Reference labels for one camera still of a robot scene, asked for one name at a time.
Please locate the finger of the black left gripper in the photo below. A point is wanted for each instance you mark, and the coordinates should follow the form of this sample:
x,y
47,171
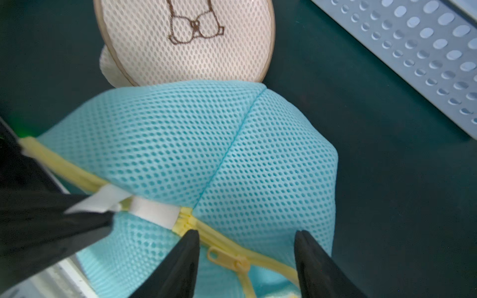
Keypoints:
x,y
20,172
36,231

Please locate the cream mesh laundry bag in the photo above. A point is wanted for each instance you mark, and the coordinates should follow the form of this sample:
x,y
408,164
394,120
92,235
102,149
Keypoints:
x,y
156,42

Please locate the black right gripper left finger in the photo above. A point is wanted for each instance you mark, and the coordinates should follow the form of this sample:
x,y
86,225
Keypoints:
x,y
175,277

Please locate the teal mesh laundry bag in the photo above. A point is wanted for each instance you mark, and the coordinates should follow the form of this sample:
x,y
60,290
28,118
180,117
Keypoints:
x,y
231,159

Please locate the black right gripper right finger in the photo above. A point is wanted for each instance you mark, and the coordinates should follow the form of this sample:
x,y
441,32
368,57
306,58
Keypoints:
x,y
319,276

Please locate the light blue plastic basket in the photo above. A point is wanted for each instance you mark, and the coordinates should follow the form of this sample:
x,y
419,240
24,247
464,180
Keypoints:
x,y
432,45

